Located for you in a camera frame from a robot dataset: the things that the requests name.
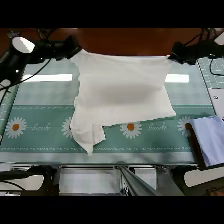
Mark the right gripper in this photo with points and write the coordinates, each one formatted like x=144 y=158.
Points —
x=181 y=52

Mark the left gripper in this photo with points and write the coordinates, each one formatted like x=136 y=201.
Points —
x=71 y=48

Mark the white T-shirt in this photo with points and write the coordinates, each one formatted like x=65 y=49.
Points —
x=123 y=90

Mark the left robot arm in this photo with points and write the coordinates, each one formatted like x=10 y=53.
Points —
x=12 y=61

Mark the brown garment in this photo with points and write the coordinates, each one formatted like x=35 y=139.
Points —
x=192 y=140

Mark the light blue garment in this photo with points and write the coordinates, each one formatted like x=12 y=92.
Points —
x=210 y=138

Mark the silver frame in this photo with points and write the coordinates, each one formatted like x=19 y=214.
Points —
x=140 y=186

